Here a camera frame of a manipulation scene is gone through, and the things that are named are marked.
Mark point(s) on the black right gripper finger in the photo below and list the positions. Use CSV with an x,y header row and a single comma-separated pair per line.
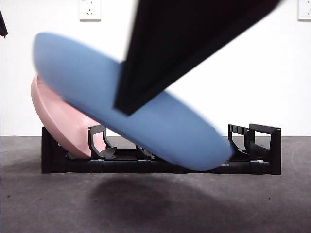
x,y
175,48

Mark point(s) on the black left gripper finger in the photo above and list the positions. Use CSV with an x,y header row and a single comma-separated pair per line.
x,y
3,24

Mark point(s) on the white wall socket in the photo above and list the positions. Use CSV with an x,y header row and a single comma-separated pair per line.
x,y
90,11
305,9

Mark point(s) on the blue plate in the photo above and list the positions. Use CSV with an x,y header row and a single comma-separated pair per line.
x,y
85,80

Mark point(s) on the pink plate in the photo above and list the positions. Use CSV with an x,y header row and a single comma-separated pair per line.
x,y
56,116

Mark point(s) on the black plate rack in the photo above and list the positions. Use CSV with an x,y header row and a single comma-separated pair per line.
x,y
274,150

